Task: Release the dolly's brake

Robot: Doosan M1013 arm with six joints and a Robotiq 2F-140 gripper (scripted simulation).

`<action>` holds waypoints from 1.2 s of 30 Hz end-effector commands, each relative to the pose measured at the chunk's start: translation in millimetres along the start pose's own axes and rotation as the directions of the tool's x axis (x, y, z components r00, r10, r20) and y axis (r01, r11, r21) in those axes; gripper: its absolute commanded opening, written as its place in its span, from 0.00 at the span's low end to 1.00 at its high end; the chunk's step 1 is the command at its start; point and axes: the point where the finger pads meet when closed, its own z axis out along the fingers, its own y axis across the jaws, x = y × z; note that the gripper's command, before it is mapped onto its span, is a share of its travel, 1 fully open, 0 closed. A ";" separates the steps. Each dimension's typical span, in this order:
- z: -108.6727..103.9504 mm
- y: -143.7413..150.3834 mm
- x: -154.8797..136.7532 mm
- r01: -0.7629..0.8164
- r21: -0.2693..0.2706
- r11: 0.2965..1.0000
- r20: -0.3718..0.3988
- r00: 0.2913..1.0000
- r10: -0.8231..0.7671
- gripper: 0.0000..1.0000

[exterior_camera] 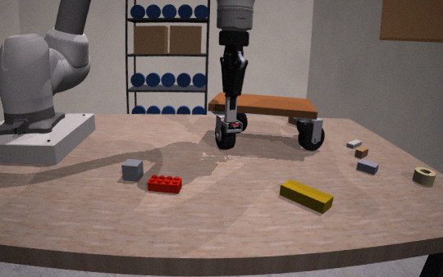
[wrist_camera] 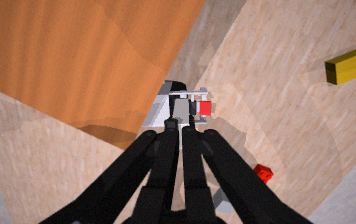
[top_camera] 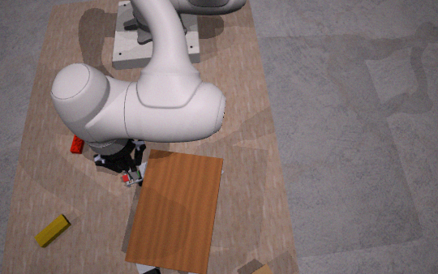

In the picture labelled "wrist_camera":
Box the grey cube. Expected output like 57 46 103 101
213 187 234 214

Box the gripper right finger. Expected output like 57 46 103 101
180 99 314 224

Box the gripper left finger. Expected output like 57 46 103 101
38 99 182 224

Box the yellow rectangular block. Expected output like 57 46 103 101
325 49 356 85

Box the red toy building brick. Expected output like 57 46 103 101
253 164 274 183

